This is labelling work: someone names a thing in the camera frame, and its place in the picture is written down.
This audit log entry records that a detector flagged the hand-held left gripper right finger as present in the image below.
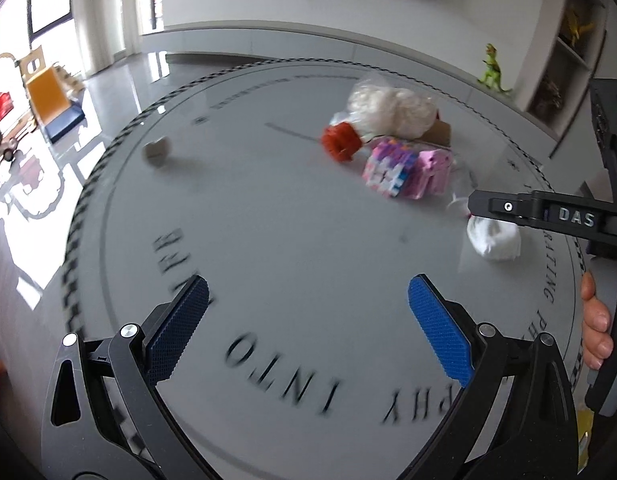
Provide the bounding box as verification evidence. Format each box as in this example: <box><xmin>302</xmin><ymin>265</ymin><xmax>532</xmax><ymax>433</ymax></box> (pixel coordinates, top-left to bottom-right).
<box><xmin>399</xmin><ymin>274</ymin><xmax>579</xmax><ymax>480</ymax></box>

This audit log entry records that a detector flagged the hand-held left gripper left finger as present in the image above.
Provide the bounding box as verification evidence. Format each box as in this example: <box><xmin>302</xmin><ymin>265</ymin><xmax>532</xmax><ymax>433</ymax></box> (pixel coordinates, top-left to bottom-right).
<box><xmin>41</xmin><ymin>276</ymin><xmax>224</xmax><ymax>480</ymax></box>

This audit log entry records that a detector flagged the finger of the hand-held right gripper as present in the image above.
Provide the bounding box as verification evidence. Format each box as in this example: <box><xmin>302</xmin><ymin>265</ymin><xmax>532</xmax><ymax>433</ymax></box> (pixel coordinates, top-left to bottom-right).
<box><xmin>467</xmin><ymin>189</ymin><xmax>609</xmax><ymax>241</ymax></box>

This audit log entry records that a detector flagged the white tissue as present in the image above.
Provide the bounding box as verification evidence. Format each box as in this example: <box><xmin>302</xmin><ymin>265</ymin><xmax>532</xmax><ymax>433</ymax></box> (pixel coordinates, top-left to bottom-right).
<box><xmin>466</xmin><ymin>215</ymin><xmax>520</xmax><ymax>262</ymax></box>

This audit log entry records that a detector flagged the grey paper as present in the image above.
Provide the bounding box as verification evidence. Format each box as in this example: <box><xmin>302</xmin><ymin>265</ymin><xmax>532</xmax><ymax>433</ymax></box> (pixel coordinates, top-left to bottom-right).
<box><xmin>143</xmin><ymin>137</ymin><xmax>173</xmax><ymax>168</ymax></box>

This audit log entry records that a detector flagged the person's right hand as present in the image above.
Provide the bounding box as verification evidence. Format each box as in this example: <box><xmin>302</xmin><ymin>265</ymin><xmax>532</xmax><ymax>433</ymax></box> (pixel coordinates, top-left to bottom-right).
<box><xmin>580</xmin><ymin>272</ymin><xmax>614</xmax><ymax>375</ymax></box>

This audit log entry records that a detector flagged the clear plastic wrapper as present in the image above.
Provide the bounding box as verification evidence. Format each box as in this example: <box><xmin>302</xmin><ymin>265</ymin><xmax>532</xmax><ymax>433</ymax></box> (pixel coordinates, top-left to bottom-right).
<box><xmin>447</xmin><ymin>172</ymin><xmax>484</xmax><ymax>217</ymax></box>

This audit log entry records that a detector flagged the pink packet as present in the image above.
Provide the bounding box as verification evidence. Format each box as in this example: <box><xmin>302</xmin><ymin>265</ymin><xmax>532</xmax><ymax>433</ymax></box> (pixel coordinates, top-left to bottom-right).
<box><xmin>413</xmin><ymin>149</ymin><xmax>454</xmax><ymax>196</ymax></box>

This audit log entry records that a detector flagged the brown dinosaur toy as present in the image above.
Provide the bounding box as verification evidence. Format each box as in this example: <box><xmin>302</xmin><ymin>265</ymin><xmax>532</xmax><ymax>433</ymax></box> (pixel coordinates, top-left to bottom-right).
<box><xmin>536</xmin><ymin>77</ymin><xmax>564</xmax><ymax>113</ymax></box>

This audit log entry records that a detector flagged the white shelf unit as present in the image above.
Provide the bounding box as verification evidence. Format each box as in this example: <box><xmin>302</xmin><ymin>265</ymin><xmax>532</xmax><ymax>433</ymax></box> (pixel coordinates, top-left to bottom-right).
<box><xmin>526</xmin><ymin>0</ymin><xmax>609</xmax><ymax>158</ymax></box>

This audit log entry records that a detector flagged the brown cardboard piece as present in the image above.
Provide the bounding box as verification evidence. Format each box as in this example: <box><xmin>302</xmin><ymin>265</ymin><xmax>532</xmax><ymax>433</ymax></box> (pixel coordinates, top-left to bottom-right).
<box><xmin>419</xmin><ymin>120</ymin><xmax>452</xmax><ymax>148</ymax></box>

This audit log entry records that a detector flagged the green dinosaur toy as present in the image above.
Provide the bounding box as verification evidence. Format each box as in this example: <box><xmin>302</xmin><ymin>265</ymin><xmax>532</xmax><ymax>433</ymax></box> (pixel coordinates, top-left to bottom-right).
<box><xmin>479</xmin><ymin>43</ymin><xmax>513</xmax><ymax>96</ymax></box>

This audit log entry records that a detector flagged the multicoloured patterned packet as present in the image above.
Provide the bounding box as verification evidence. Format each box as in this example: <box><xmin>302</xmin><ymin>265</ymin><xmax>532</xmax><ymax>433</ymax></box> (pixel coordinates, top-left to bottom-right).
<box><xmin>363</xmin><ymin>137</ymin><xmax>420</xmax><ymax>201</ymax></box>

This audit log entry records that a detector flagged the yellow dinosaur toy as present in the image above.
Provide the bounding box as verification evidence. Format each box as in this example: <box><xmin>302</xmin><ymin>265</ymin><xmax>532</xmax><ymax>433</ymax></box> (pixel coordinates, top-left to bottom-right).
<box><xmin>561</xmin><ymin>5</ymin><xmax>595</xmax><ymax>46</ymax></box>

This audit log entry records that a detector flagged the clear bag with white filling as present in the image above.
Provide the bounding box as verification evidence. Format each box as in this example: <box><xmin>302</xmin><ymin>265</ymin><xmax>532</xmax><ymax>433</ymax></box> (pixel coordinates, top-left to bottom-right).
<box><xmin>346</xmin><ymin>77</ymin><xmax>439</xmax><ymax>138</ymax></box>

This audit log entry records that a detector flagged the red-orange plastic object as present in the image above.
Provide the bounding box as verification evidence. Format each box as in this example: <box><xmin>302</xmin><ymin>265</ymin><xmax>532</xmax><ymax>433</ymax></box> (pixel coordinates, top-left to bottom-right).
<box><xmin>322</xmin><ymin>121</ymin><xmax>364</xmax><ymax>162</ymax></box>

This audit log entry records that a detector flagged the white low cabinet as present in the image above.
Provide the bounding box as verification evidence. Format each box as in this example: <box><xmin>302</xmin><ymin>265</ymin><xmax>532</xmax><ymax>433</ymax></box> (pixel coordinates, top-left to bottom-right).
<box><xmin>141</xmin><ymin>22</ymin><xmax>564</xmax><ymax>158</ymax></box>

